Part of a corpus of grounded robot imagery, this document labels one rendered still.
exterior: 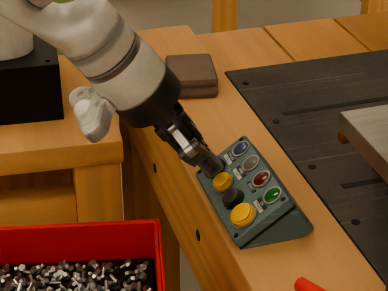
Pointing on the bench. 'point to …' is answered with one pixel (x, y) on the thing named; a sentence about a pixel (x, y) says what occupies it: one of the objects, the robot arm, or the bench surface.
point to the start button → (242, 214)
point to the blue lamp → (240, 148)
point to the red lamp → (261, 178)
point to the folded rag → (194, 74)
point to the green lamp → (272, 194)
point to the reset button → (222, 181)
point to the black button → (231, 197)
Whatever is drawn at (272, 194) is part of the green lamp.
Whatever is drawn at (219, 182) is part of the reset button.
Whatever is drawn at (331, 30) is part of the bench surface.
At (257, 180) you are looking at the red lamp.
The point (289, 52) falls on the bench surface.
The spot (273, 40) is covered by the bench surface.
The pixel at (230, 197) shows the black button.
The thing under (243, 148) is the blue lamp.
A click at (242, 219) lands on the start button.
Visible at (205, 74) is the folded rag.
